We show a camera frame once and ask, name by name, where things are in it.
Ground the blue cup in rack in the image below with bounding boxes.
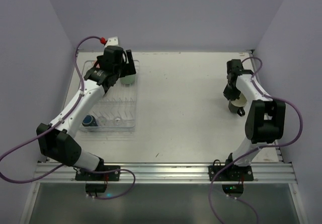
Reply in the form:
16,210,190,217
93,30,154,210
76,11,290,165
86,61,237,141
82,115,98,127

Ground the aluminium mounting rail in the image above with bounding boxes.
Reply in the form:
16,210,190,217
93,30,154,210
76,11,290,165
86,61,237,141
34,161,295,184

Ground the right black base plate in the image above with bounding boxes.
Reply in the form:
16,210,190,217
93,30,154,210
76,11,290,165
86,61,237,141
208,160,254,182

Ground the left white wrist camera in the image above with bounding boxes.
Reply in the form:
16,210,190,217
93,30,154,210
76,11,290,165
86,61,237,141
104,37,119,48

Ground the black mug with handle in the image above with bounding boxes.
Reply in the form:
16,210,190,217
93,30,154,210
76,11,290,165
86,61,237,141
228,94,247,117

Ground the clear wire dish rack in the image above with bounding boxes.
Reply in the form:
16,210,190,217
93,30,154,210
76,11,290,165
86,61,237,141
79,60,139,133

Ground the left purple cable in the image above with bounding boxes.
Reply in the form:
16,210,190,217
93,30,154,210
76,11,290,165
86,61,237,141
0,35,106,184

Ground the clear glass in rack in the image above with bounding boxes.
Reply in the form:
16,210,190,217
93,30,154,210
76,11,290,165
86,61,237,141
113,116,123,127
97,116,107,127

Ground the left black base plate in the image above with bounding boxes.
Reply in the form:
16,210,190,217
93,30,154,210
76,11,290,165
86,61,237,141
75,165,121,182

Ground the light green plastic cup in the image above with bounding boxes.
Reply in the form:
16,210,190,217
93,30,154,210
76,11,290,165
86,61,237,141
120,74,136,86

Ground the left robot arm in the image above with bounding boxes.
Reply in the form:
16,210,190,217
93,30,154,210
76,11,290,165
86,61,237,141
36,45,136,172

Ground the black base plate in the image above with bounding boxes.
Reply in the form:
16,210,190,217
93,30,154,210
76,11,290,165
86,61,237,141
208,160,254,182
75,165,121,182

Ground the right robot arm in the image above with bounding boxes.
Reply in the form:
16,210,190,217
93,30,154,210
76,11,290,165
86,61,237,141
223,59,286,167

